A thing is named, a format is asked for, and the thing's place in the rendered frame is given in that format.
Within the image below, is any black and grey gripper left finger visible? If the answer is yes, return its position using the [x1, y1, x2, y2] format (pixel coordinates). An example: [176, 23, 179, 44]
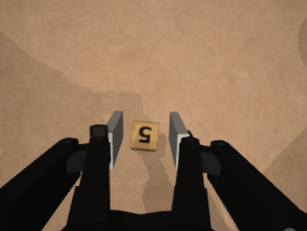
[0, 111, 124, 231]

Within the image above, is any tan number cube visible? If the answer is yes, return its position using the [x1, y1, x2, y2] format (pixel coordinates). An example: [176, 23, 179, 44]
[130, 120, 159, 152]

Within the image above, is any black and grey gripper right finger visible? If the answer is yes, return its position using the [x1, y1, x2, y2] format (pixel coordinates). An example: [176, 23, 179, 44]
[168, 112, 307, 231]

